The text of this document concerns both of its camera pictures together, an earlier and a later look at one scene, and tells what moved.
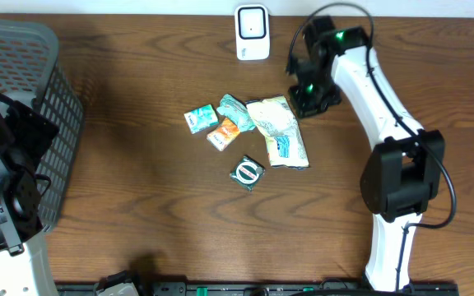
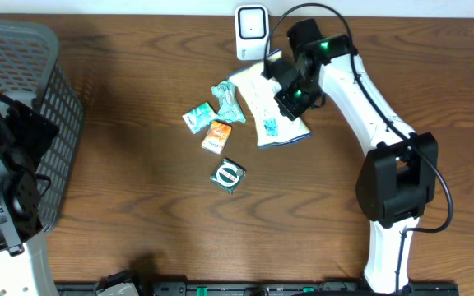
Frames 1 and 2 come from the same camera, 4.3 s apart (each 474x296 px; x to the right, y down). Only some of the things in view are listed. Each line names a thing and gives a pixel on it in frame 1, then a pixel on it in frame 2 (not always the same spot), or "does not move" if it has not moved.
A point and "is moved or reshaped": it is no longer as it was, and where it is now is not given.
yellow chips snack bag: x=276 y=119 → x=257 y=91
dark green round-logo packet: x=248 y=172 → x=229 y=174
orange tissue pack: x=223 y=135 is moved or reshaped
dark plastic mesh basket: x=20 y=58 does not move
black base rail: x=239 y=289 does not move
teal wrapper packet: x=237 y=111 is moved or reshaped
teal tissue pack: x=201 y=118 does not move
